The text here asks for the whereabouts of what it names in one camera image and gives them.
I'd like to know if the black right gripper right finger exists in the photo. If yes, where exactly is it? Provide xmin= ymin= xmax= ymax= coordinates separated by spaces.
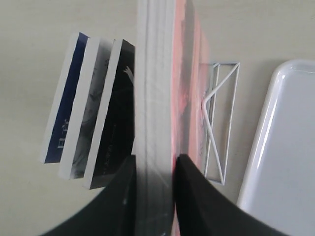
xmin=175 ymin=154 xmax=283 ymax=236

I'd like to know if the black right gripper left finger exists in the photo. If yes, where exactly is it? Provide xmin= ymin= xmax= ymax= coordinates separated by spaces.
xmin=43 ymin=155 xmax=136 ymax=236

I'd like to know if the black spine book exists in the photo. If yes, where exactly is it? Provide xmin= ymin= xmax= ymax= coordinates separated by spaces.
xmin=83 ymin=39 xmax=135 ymax=190

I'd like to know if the blue spine book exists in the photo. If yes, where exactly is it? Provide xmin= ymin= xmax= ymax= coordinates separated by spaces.
xmin=39 ymin=32 xmax=89 ymax=163

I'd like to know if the pink teal spine book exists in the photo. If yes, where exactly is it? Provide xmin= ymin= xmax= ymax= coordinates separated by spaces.
xmin=134 ymin=0 xmax=210 ymax=236

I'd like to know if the white grey spine book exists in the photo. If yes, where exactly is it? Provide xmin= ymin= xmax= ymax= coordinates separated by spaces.
xmin=59 ymin=37 xmax=112 ymax=179

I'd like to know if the white plastic tray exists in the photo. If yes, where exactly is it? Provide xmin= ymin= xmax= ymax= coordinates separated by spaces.
xmin=237 ymin=59 xmax=315 ymax=236

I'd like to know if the white wire book rack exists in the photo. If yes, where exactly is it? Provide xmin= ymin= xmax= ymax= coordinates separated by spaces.
xmin=202 ymin=61 xmax=241 ymax=185

